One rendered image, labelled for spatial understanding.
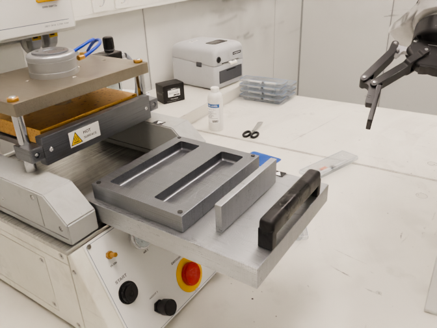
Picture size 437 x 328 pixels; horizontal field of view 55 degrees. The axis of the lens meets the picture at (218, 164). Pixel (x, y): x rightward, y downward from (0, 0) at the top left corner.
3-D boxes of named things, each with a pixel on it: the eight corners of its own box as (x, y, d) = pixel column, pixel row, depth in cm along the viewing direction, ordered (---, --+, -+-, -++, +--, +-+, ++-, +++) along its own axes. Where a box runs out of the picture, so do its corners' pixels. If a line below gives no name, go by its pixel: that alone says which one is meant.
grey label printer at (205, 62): (172, 82, 177) (168, 42, 170) (201, 72, 191) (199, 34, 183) (218, 92, 164) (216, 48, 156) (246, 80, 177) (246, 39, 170)
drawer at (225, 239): (85, 219, 63) (75, 174, 59) (177, 162, 79) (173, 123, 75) (257, 295, 48) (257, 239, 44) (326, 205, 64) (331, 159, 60)
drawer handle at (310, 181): (257, 246, 50) (257, 218, 48) (307, 191, 61) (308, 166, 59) (272, 252, 49) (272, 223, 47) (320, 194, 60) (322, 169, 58)
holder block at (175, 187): (93, 198, 61) (91, 182, 60) (179, 148, 76) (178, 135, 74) (183, 233, 52) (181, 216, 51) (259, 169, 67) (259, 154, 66)
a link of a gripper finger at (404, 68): (433, 50, 68) (426, 45, 68) (374, 83, 67) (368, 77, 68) (427, 66, 71) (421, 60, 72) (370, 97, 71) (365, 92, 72)
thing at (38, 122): (-16, 133, 72) (-33, 79, 67) (85, 98, 88) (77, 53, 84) (47, 155, 63) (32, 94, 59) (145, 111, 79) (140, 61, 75)
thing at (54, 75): (-55, 133, 73) (-81, 58, 67) (85, 86, 96) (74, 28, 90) (28, 164, 61) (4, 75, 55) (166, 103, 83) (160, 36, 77)
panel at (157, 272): (137, 354, 62) (81, 246, 58) (240, 246, 84) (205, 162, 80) (145, 356, 61) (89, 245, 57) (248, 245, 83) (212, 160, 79)
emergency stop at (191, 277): (184, 290, 71) (175, 270, 71) (198, 276, 74) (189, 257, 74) (190, 290, 70) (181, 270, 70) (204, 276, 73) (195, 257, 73)
